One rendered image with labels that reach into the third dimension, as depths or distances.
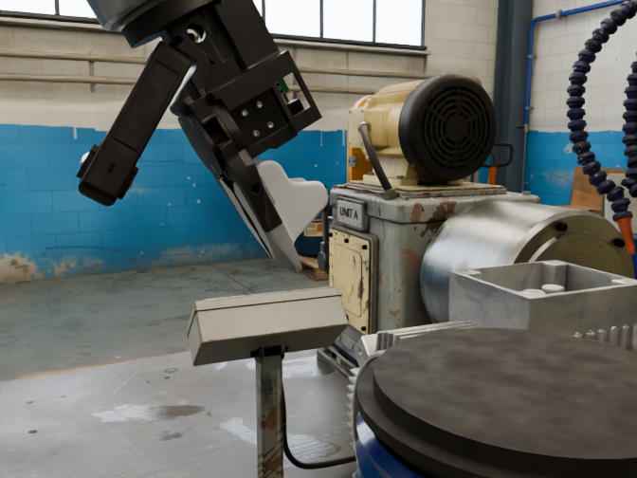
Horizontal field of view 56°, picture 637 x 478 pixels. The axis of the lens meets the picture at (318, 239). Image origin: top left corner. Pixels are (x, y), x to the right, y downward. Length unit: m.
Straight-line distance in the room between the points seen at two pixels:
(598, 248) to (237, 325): 0.50
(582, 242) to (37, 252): 5.38
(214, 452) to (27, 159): 5.03
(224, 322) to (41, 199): 5.24
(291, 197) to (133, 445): 0.63
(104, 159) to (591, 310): 0.37
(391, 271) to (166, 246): 5.15
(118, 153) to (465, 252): 0.56
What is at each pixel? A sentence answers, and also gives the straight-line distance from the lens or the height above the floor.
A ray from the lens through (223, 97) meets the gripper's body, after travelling 0.41.
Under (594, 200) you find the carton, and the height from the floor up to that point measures 0.61.
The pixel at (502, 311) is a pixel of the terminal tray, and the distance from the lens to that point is 0.48.
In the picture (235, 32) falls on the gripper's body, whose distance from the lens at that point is 0.44.
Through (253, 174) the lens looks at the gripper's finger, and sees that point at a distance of 0.41.
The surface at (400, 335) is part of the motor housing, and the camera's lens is 0.47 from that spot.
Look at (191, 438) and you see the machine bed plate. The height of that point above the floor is 0.80.
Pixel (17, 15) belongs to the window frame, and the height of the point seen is 2.26.
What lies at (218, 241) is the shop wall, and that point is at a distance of 6.19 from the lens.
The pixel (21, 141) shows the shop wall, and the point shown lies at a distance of 5.82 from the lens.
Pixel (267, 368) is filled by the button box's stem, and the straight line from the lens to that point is 0.70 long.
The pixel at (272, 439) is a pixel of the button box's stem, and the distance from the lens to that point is 0.73.
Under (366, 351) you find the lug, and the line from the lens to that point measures 0.51.
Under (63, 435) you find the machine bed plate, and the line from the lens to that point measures 1.06.
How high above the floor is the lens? 1.26
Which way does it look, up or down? 10 degrees down
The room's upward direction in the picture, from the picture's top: straight up
